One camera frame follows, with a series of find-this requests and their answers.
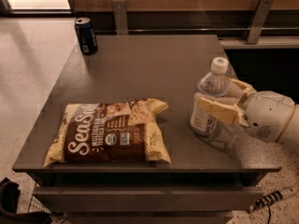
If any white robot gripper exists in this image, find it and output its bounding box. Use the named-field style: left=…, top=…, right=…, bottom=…
left=196, top=78, right=295, bottom=143

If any clear plastic water bottle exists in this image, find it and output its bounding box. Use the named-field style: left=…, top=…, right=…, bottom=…
left=190, top=57, right=230, bottom=136

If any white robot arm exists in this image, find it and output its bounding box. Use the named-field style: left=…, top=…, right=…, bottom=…
left=194, top=78, right=299, bottom=146

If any brown sea salt chip bag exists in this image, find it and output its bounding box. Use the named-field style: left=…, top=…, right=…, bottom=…
left=44, top=98, right=171, bottom=166

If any black bag on floor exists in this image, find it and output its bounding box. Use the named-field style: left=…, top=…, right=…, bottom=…
left=0, top=177, right=52, bottom=224

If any black white striped power strip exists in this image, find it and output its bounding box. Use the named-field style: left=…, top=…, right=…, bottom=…
left=248, top=185, right=298, bottom=213

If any blue soda can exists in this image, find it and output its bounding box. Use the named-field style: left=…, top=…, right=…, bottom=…
left=75, top=17, right=98, bottom=55

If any grey cabinet drawer front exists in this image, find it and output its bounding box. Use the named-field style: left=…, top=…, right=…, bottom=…
left=34, top=187, right=262, bottom=212

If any right metal rail bracket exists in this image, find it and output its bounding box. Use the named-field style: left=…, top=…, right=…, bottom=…
left=247, top=0, right=274, bottom=45

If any metal rail bracket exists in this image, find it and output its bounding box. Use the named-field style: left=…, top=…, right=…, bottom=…
left=112, top=0, right=128, bottom=35
left=247, top=0, right=274, bottom=45

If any left metal rail bracket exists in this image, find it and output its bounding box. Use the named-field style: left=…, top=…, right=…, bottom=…
left=112, top=0, right=128, bottom=35

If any wire basket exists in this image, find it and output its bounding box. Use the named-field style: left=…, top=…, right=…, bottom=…
left=27, top=194, right=50, bottom=214

